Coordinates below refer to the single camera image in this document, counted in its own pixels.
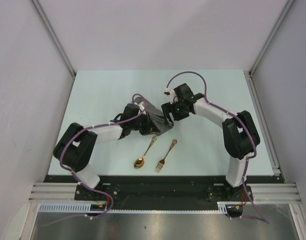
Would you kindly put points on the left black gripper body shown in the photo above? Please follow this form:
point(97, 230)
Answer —
point(141, 123)

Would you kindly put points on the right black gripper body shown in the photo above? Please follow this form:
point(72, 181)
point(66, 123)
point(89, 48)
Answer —
point(177, 109)

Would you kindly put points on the grey cloth napkin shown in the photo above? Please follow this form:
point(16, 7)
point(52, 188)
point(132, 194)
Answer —
point(159, 122)

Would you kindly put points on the gold fork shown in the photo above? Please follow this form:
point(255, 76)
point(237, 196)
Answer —
point(161, 163)

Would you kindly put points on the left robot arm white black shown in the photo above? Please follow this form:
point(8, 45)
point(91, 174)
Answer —
point(75, 147)

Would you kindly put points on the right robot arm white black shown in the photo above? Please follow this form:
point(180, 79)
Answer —
point(239, 132)

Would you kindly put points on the gold spoon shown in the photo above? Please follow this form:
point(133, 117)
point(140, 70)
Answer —
point(140, 161)

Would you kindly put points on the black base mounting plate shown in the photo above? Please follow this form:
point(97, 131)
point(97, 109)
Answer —
point(170, 193)

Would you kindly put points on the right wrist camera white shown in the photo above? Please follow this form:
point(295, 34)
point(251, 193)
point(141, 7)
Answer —
point(172, 94)

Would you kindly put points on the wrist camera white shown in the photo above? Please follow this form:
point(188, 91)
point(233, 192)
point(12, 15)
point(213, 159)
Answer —
point(172, 94)
point(141, 105)

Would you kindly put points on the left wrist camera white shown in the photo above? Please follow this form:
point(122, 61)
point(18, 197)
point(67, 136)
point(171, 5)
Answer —
point(141, 105)

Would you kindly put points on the right aluminium side rail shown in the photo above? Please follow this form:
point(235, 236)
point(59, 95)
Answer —
point(270, 148)

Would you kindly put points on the front aluminium frame rail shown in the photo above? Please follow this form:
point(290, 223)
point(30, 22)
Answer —
point(262, 193)

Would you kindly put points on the right aluminium frame post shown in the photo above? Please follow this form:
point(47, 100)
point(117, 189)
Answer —
point(272, 35)

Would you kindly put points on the aluminium frame post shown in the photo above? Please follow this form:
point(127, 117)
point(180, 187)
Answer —
point(272, 35)
point(53, 36)

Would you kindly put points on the left aluminium frame post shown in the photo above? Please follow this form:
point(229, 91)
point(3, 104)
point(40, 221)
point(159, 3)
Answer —
point(53, 36)

